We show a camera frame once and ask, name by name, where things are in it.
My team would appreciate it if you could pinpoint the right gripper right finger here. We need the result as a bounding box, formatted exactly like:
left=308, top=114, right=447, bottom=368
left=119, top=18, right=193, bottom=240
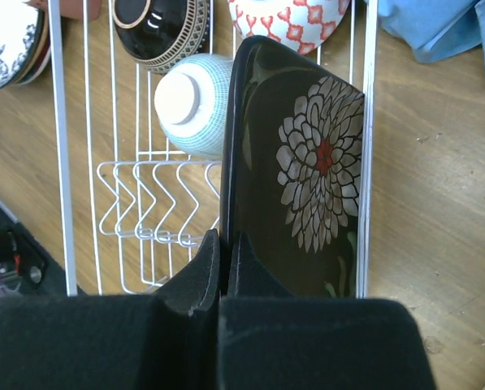
left=218, top=234, right=435, bottom=389

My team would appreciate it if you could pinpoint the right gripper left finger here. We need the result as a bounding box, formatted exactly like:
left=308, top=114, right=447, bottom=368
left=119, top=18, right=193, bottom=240
left=0, top=230, right=220, bottom=389

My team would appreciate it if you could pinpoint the black square plate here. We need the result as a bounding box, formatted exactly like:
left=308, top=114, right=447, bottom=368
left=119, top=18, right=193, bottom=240
left=219, top=36, right=365, bottom=297

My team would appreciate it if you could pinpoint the blue white floral plate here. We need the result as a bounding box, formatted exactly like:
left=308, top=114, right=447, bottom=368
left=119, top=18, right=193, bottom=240
left=0, top=0, right=45, bottom=89

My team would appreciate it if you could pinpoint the beige plate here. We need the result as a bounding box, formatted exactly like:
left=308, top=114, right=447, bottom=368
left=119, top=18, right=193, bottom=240
left=13, top=11, right=49, bottom=85

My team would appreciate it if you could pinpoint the red teal plate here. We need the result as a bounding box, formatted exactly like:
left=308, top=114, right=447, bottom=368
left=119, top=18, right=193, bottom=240
left=16, top=39, right=50, bottom=85

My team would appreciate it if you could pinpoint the pink mug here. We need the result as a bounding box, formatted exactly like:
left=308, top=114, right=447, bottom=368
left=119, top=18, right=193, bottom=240
left=22, top=0, right=102, bottom=21

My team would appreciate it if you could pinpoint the light green ribbed bowl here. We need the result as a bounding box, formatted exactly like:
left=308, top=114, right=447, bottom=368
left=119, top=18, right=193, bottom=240
left=154, top=54, right=233, bottom=160

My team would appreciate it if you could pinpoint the dark brown bowl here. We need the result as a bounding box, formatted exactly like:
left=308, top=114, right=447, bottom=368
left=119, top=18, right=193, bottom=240
left=111, top=0, right=210, bottom=75

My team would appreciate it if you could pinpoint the red white patterned bowl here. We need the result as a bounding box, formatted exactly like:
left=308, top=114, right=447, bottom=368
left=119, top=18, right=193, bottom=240
left=227, top=0, right=350, bottom=55

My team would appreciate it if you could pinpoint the light blue cloth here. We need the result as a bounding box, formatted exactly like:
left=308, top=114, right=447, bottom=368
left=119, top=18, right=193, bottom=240
left=378, top=1, right=485, bottom=65

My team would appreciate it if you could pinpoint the white wire dish rack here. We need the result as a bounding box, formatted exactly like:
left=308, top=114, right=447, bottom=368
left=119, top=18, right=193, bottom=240
left=54, top=1, right=379, bottom=298

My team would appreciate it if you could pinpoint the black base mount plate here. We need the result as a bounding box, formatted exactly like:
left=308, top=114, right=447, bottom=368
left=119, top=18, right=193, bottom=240
left=0, top=206, right=67, bottom=297

